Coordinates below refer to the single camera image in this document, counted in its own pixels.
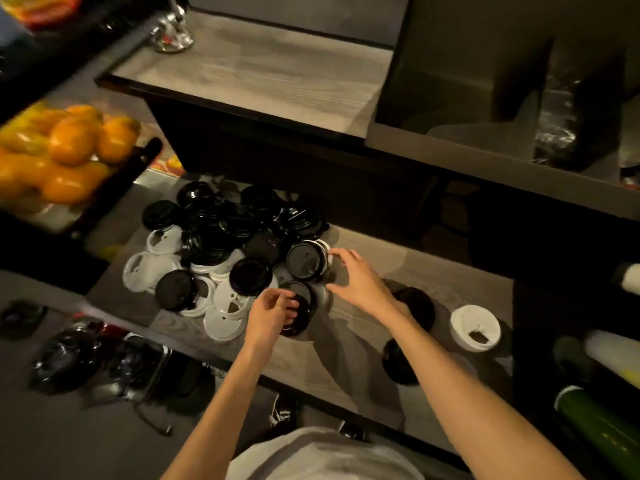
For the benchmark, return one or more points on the person's left hand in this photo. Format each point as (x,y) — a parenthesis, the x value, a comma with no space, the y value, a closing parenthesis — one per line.
(265,322)

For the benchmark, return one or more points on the person's right hand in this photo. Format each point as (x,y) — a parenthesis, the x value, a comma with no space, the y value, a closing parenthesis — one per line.
(367,292)

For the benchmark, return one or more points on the pile of mixed cup lids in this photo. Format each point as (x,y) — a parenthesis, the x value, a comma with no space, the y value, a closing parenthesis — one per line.
(210,234)

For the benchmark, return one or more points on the stack of white lids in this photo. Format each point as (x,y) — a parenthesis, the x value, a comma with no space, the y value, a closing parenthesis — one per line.
(475,327)

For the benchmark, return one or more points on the dark metal organizer box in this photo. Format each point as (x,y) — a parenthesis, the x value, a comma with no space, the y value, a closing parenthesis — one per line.
(440,84)

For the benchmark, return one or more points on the person's left forearm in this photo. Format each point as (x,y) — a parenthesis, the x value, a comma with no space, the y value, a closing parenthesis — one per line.
(220,419)

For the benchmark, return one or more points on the person's right forearm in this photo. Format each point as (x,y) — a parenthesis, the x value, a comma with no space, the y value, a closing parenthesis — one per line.
(475,404)

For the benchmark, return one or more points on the translucent yellow print cup stack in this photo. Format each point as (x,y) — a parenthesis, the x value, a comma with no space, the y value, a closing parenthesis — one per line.
(615,354)

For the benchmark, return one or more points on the white paper cup stack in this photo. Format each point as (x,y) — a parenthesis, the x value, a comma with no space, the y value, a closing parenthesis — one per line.
(630,278)

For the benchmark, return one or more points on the green sleeved white cup stack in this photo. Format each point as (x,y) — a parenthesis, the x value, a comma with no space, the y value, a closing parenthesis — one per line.
(600,424)

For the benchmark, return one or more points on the black left shoe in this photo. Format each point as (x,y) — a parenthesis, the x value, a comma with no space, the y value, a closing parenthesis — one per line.
(282,412)

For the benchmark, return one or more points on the black shoe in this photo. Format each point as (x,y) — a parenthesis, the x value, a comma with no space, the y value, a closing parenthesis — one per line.
(352,429)
(282,412)

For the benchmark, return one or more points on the black right shoe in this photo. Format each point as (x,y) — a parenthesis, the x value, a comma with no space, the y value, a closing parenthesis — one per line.
(352,429)

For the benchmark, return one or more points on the white shirt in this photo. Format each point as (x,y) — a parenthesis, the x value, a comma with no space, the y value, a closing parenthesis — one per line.
(320,454)

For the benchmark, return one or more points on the black round cap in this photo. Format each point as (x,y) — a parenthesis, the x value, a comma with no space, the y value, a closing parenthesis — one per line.
(20,319)

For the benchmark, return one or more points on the clear plastic bag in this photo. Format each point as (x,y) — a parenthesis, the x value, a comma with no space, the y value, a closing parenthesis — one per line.
(560,129)

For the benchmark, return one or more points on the pile of oranges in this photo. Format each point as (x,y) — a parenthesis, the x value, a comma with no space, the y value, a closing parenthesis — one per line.
(70,154)

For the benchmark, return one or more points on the small red packet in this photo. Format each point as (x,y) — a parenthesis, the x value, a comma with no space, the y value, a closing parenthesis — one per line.
(631,180)

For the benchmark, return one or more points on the chrome flag stand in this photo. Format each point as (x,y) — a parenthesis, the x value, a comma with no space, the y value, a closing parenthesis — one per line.
(172,32)

